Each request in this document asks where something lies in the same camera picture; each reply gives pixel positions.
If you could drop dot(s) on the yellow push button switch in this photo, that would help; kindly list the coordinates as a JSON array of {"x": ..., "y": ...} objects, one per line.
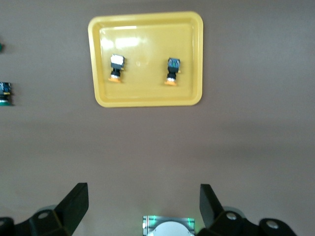
[
  {"x": 173, "y": 66},
  {"x": 116, "y": 65}
]

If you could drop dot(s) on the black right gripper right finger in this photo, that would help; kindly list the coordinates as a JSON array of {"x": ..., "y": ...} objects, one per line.
[{"x": 221, "y": 226}]

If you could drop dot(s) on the brown table mat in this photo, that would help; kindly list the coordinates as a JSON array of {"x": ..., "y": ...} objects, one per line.
[{"x": 157, "y": 147}]

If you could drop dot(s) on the yellow plastic tray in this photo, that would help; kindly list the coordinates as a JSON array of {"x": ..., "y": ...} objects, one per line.
[{"x": 147, "y": 93}]

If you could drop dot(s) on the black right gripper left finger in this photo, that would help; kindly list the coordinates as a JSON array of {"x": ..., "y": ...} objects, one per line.
[{"x": 61, "y": 221}]

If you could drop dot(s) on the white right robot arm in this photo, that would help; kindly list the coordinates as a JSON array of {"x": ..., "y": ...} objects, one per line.
[{"x": 169, "y": 229}]

